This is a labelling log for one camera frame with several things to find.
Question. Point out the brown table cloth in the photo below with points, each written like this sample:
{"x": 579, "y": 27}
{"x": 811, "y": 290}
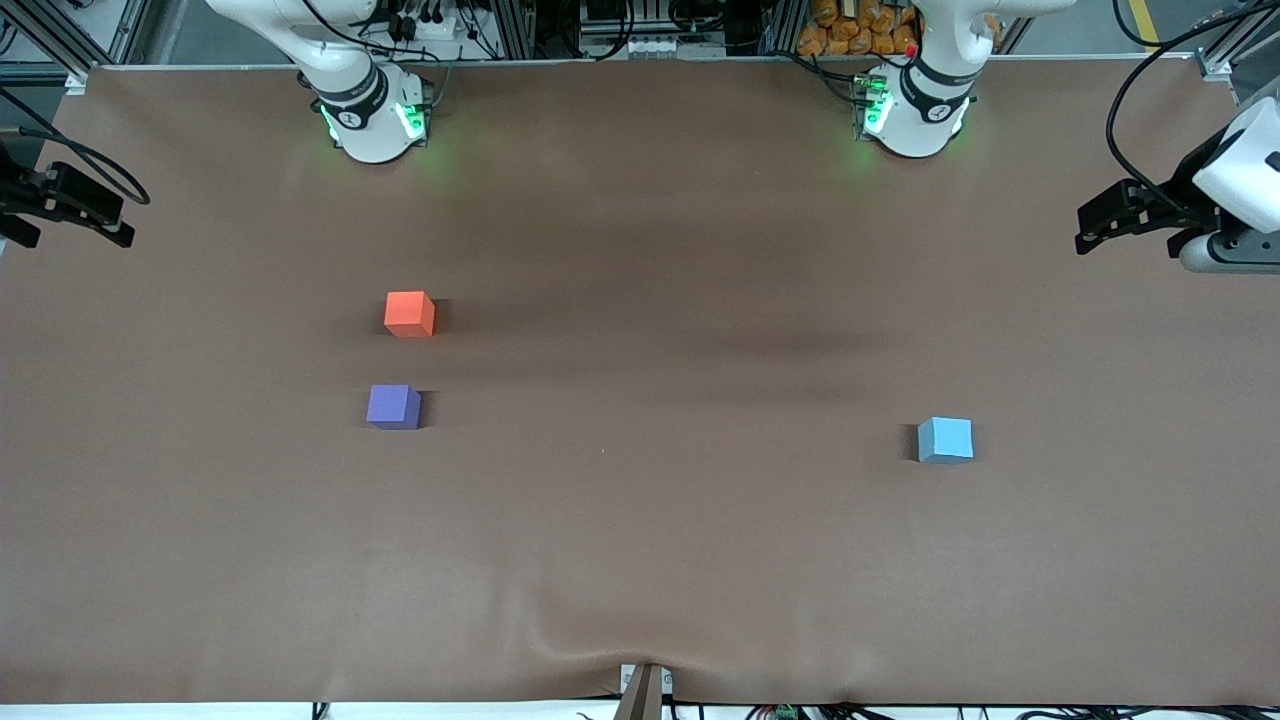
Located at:
{"x": 700, "y": 520}

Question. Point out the blue block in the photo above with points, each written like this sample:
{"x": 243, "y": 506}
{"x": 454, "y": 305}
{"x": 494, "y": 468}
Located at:
{"x": 945, "y": 440}

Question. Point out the green terminal connector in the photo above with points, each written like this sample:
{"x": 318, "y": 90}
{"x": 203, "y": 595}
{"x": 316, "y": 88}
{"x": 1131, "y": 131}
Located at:
{"x": 785, "y": 713}

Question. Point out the white connector block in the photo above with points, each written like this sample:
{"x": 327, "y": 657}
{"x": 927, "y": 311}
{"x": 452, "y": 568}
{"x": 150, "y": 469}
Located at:
{"x": 650, "y": 46}

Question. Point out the wooden table clamp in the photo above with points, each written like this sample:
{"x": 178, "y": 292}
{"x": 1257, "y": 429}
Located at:
{"x": 643, "y": 692}

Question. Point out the orange block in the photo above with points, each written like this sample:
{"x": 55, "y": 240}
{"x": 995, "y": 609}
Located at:
{"x": 408, "y": 314}

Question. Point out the orange packets pile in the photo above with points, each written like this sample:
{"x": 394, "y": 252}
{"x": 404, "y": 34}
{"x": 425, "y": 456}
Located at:
{"x": 850, "y": 30}

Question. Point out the white power strip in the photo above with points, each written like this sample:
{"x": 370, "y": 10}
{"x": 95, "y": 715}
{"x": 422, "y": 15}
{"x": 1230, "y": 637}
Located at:
{"x": 425, "y": 27}

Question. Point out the aluminium frame strut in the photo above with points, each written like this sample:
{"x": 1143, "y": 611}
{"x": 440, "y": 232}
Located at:
{"x": 60, "y": 40}
{"x": 1222, "y": 62}

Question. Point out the purple block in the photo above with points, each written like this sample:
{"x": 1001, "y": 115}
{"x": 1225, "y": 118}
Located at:
{"x": 392, "y": 407}

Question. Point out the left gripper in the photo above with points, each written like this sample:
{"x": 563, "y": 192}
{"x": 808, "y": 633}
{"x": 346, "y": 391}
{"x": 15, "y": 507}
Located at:
{"x": 1174, "y": 206}

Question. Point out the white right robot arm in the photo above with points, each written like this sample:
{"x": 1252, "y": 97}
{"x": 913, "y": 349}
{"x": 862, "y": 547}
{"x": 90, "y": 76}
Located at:
{"x": 365, "y": 120}

